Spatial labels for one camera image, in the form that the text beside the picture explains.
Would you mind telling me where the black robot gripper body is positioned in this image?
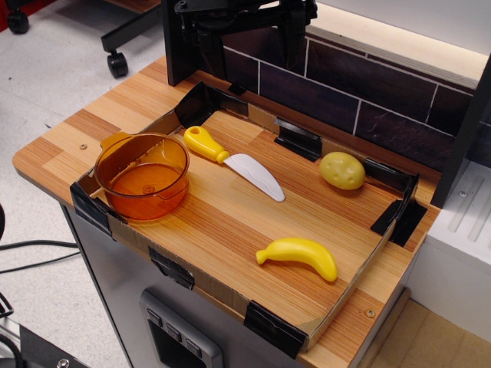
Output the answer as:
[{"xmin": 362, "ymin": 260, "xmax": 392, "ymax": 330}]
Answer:
[{"xmin": 174, "ymin": 0, "xmax": 318, "ymax": 38}]

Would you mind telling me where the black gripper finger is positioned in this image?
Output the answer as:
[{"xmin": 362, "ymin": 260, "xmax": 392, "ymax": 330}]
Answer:
[
  {"xmin": 278, "ymin": 17, "xmax": 306, "ymax": 69},
  {"xmin": 198, "ymin": 31, "xmax": 226, "ymax": 80}
]

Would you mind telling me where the yellow handled white toy knife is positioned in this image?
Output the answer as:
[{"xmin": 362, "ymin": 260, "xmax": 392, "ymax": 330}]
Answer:
[{"xmin": 184, "ymin": 126, "xmax": 285, "ymax": 202}]

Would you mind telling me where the orange transparent plastic pot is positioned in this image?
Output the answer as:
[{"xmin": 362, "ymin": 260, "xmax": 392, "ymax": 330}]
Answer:
[{"xmin": 94, "ymin": 132, "xmax": 189, "ymax": 221}]

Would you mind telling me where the black chair base leg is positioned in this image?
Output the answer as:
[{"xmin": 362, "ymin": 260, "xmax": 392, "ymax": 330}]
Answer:
[{"xmin": 101, "ymin": 5, "xmax": 162, "ymax": 53}]

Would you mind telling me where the black chair caster wheel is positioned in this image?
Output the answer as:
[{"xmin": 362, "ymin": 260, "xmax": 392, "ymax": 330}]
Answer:
[{"xmin": 107, "ymin": 52, "xmax": 129, "ymax": 78}]

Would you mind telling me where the yellow toy potato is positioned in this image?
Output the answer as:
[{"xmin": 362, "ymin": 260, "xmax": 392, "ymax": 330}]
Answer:
[{"xmin": 319, "ymin": 152, "xmax": 365, "ymax": 190}]

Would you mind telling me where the black far caster wheel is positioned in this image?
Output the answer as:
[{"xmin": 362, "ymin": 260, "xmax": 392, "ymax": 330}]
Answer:
[{"xmin": 7, "ymin": 9, "xmax": 29, "ymax": 35}]

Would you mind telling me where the yellow toy banana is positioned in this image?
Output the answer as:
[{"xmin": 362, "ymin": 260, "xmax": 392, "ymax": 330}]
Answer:
[{"xmin": 255, "ymin": 238, "xmax": 338, "ymax": 282}]

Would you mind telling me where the black vertical post left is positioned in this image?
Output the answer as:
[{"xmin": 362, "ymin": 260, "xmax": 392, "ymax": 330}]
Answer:
[{"xmin": 161, "ymin": 0, "xmax": 206, "ymax": 86}]

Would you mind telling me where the black vertical post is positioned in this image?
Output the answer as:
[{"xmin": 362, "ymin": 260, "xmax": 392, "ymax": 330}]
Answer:
[
  {"xmin": 431, "ymin": 57, "xmax": 490, "ymax": 208},
  {"xmin": 161, "ymin": 0, "xmax": 206, "ymax": 86}
]

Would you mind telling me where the black vertical post right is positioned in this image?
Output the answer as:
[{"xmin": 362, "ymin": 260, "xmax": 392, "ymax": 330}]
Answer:
[{"xmin": 431, "ymin": 57, "xmax": 490, "ymax": 208}]

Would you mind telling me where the black floor cable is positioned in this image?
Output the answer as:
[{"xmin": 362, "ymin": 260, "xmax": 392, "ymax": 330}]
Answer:
[{"xmin": 0, "ymin": 240, "xmax": 81, "ymax": 274}]

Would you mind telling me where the black metal bracket with screw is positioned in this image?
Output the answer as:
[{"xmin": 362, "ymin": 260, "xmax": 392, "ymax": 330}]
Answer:
[{"xmin": 20, "ymin": 325, "xmax": 87, "ymax": 368}]

